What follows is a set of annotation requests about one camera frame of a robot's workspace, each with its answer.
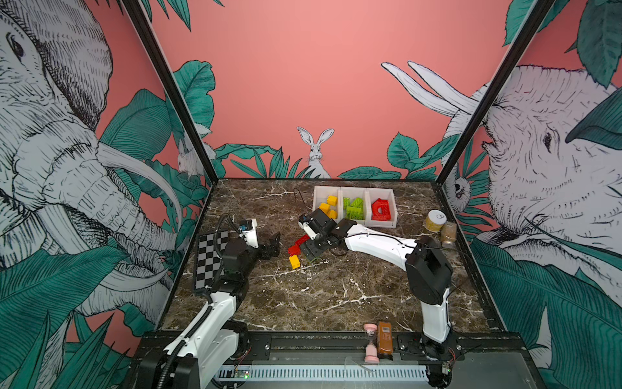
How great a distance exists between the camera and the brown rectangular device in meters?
0.73

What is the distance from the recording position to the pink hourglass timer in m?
0.72

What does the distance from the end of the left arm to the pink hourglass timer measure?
39 centimetres
